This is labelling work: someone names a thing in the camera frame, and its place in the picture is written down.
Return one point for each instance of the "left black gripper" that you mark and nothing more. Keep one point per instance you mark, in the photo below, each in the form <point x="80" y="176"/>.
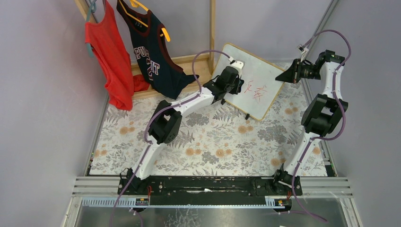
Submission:
<point x="236" y="84"/>

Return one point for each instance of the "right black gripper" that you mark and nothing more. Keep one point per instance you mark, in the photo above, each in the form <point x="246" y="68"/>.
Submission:
<point x="296" y="70"/>

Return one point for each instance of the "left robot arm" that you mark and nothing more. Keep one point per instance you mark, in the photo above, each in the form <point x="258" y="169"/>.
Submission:
<point x="165" y="122"/>

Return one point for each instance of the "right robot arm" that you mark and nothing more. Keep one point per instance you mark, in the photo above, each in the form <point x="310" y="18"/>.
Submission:
<point x="319" y="119"/>

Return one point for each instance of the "white framed whiteboard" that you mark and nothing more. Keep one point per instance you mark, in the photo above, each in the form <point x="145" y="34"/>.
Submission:
<point x="260" y="88"/>

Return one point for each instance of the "wooden clothes rack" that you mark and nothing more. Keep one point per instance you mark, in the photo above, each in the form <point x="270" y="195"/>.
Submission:
<point x="203" y="64"/>

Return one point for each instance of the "navy basketball jersey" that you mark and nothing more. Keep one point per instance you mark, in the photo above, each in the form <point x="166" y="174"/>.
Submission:
<point x="151" y="53"/>

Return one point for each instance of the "red sleeveless shirt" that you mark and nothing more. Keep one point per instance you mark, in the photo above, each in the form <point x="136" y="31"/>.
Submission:
<point x="115" y="62"/>

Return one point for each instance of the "teal clothes hanger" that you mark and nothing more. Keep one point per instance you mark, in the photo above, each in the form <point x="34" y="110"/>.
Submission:
<point x="90" y="11"/>

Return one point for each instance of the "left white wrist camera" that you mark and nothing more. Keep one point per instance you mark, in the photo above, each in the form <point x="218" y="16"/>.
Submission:
<point x="238" y="65"/>

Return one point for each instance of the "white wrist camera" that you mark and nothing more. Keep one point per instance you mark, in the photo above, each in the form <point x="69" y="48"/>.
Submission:
<point x="238" y="65"/>
<point x="304" y="52"/>

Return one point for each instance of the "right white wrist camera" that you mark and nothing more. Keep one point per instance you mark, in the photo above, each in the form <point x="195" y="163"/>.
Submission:
<point x="304" y="52"/>

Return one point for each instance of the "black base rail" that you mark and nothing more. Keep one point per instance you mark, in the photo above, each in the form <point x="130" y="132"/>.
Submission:
<point x="207" y="190"/>

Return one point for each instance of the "aluminium frame profile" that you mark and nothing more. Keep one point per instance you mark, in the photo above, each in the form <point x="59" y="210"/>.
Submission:
<point x="326" y="201"/>

